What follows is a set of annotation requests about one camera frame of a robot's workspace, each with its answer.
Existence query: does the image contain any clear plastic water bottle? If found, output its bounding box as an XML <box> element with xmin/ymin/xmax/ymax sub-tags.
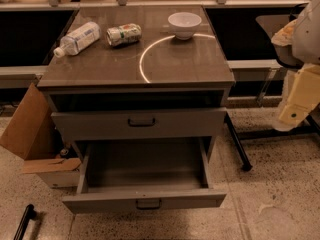
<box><xmin>53</xmin><ymin>22</ymin><xmax>101</xmax><ymax>58</ymax></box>

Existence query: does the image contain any crushed green white can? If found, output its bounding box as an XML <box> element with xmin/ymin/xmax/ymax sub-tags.
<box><xmin>106</xmin><ymin>23</ymin><xmax>142</xmax><ymax>47</ymax></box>

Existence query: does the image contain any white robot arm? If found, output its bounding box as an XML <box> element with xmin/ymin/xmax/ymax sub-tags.
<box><xmin>271</xmin><ymin>0</ymin><xmax>320</xmax><ymax>131</ymax></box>

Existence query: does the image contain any grey drawer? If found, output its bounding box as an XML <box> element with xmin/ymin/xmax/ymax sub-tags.
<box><xmin>63</xmin><ymin>137</ymin><xmax>226</xmax><ymax>214</ymax></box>
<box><xmin>52</xmin><ymin>108</ymin><xmax>226</xmax><ymax>142</ymax></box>

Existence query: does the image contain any grey drawer cabinet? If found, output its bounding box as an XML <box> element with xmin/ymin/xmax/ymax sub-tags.
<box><xmin>38</xmin><ymin>6</ymin><xmax>234</xmax><ymax>156</ymax></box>

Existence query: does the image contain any white ceramic bowl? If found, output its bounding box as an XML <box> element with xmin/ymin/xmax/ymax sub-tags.
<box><xmin>168</xmin><ymin>12</ymin><xmax>202</xmax><ymax>40</ymax></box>

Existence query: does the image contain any black bar on floor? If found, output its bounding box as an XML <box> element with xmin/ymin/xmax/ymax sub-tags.
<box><xmin>13</xmin><ymin>204</ymin><xmax>37</xmax><ymax>240</ymax></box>

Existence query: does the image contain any brown cardboard box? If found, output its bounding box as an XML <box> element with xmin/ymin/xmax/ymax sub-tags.
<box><xmin>0</xmin><ymin>84</ymin><xmax>81</xmax><ymax>188</ymax></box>

